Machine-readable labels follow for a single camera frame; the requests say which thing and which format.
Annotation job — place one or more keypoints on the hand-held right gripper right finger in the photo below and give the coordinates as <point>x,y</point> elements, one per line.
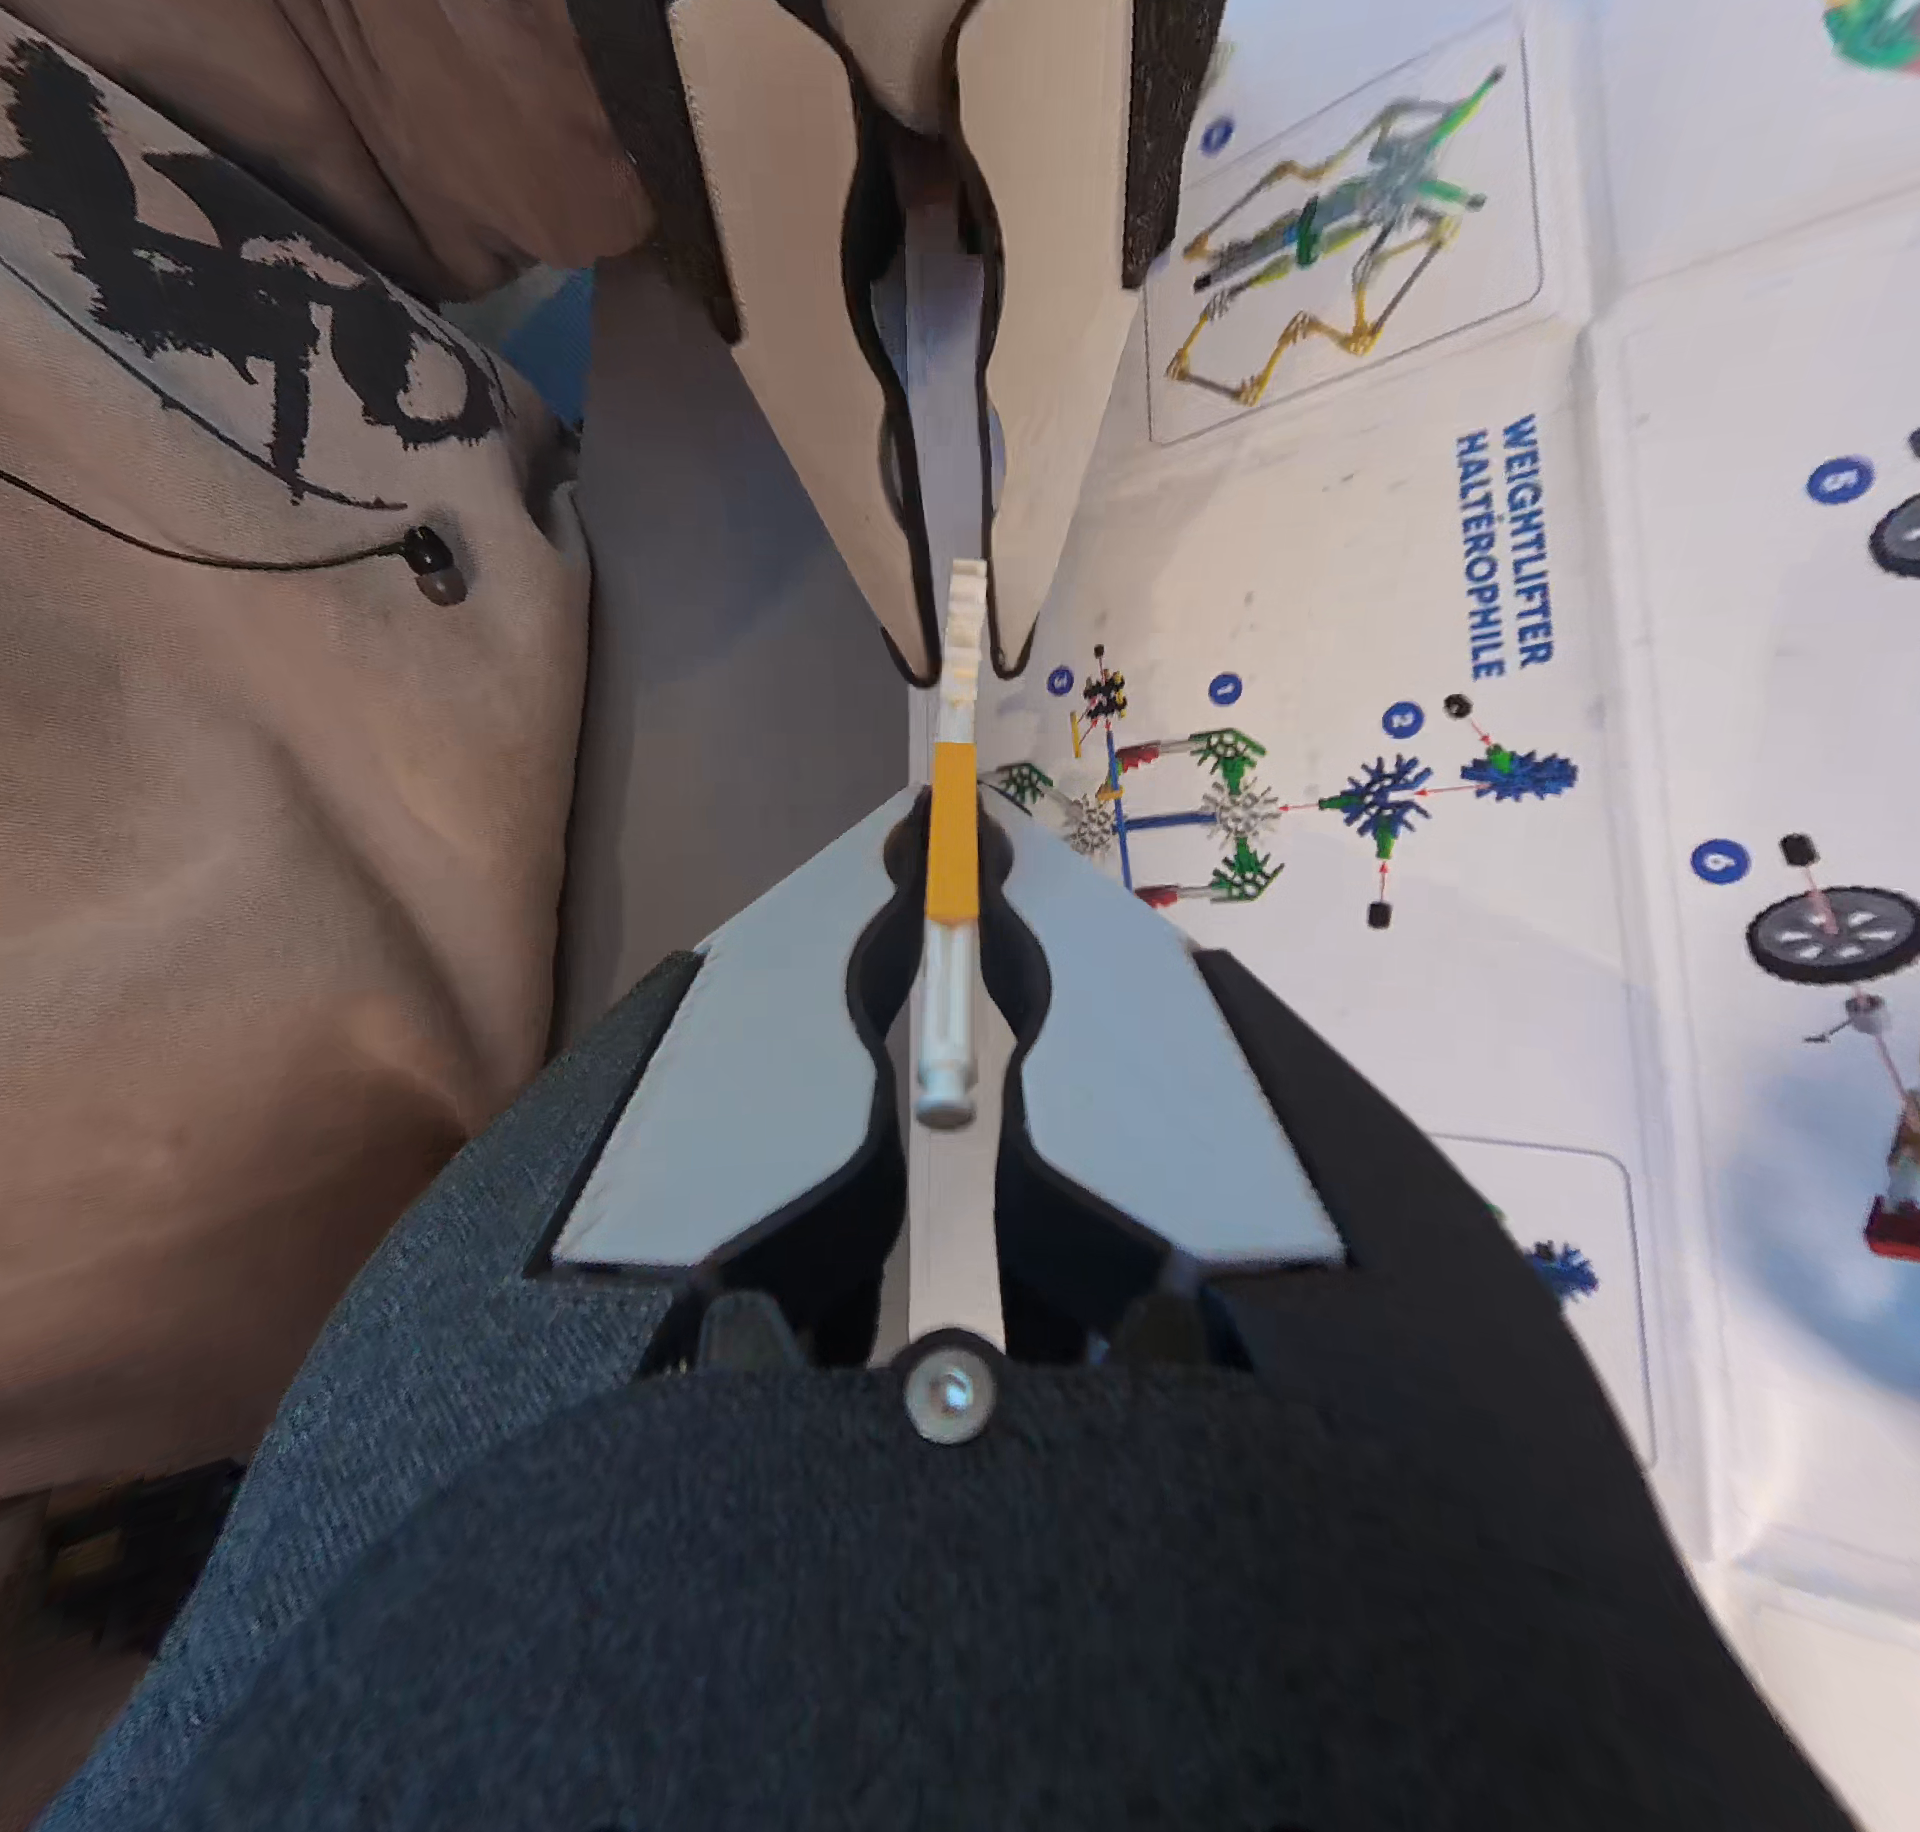
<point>1153,1113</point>

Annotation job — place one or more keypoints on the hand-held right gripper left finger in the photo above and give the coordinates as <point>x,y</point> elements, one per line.
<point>750,1099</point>

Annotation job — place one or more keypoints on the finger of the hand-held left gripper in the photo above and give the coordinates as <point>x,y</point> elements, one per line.
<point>795,287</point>
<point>1063,212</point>

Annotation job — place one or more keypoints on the white rod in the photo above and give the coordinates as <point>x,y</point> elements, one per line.
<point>946,1023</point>

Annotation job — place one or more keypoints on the white snowflake connector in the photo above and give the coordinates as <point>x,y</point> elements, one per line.
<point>967,634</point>

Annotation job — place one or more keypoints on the white printed instruction sheet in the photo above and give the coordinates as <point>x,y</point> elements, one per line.
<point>1501,1039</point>

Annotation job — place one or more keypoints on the person's beige hoodie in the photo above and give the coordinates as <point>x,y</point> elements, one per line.
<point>226,887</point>

